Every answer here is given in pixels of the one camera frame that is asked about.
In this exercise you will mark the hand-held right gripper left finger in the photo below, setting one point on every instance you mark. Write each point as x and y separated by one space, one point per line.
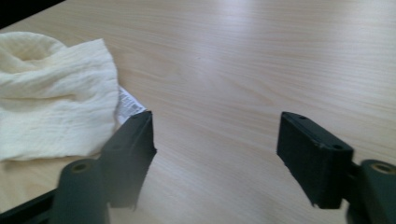
127 155

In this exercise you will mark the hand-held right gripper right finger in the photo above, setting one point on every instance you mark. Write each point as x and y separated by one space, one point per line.
314 161

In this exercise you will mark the cream cloth with white label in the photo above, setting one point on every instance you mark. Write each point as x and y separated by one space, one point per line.
56 93

